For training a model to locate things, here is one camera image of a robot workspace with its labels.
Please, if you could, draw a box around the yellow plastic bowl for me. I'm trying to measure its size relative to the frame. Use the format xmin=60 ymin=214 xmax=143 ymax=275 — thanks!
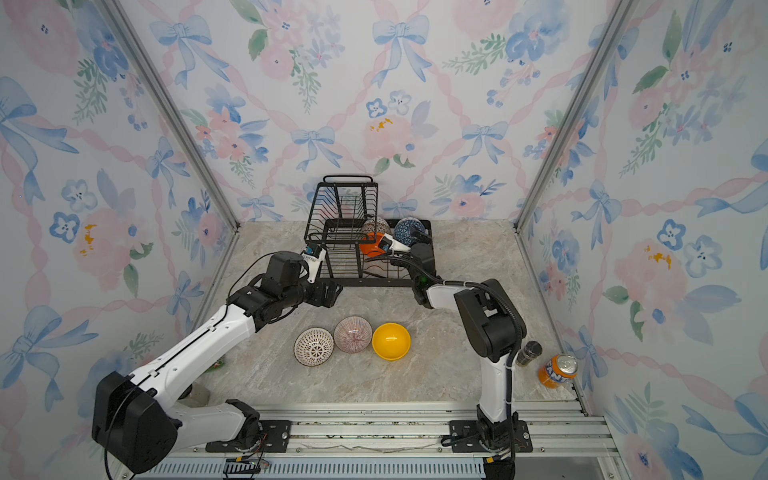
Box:
xmin=372 ymin=323 xmax=411 ymax=361

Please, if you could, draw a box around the brown floral patterned bowl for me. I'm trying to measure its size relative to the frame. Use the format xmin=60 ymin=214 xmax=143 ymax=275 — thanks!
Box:
xmin=361 ymin=217 xmax=392 ymax=236

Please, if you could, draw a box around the black wire dish rack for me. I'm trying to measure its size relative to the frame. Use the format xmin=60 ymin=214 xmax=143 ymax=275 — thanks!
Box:
xmin=304 ymin=174 xmax=436 ymax=287

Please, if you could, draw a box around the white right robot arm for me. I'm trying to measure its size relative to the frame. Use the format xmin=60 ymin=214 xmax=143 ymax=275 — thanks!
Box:
xmin=390 ymin=243 xmax=527 ymax=463

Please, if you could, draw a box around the aluminium frame post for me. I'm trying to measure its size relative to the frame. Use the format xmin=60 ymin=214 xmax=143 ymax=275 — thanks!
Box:
xmin=515 ymin=0 xmax=636 ymax=236
xmin=95 ymin=0 xmax=241 ymax=230

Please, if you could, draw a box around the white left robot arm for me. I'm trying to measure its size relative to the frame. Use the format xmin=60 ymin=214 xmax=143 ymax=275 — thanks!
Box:
xmin=92 ymin=243 xmax=343 ymax=474

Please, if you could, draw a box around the blue triangle patterned bowl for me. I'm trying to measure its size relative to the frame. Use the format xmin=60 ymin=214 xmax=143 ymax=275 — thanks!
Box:
xmin=392 ymin=217 xmax=427 ymax=247

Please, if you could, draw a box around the dark spice jar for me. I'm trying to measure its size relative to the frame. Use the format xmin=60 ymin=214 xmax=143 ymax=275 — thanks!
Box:
xmin=515 ymin=340 xmax=543 ymax=367

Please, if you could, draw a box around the white lattice patterned bowl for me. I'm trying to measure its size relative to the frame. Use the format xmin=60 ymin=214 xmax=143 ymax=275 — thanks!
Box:
xmin=293 ymin=327 xmax=335 ymax=367

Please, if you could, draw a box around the aluminium frame post right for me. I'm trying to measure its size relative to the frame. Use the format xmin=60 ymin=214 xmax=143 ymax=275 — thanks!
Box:
xmin=515 ymin=0 xmax=636 ymax=236

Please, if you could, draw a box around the pink striped patterned bowl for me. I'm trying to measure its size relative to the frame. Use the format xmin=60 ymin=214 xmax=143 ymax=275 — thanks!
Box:
xmin=333 ymin=316 xmax=373 ymax=354

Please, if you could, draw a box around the snack packet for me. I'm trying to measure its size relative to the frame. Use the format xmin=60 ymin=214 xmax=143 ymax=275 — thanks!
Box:
xmin=205 ymin=357 xmax=226 ymax=372

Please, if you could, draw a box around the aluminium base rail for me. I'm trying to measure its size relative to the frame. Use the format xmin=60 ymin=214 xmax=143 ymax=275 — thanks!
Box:
xmin=143 ymin=400 xmax=629 ymax=479

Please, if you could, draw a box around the orange plastic bowl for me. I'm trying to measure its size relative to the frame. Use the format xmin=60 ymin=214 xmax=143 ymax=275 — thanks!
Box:
xmin=359 ymin=232 xmax=389 ymax=258

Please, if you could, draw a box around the aluminium frame post left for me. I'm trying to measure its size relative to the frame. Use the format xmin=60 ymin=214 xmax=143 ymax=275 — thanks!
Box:
xmin=95 ymin=0 xmax=241 ymax=230

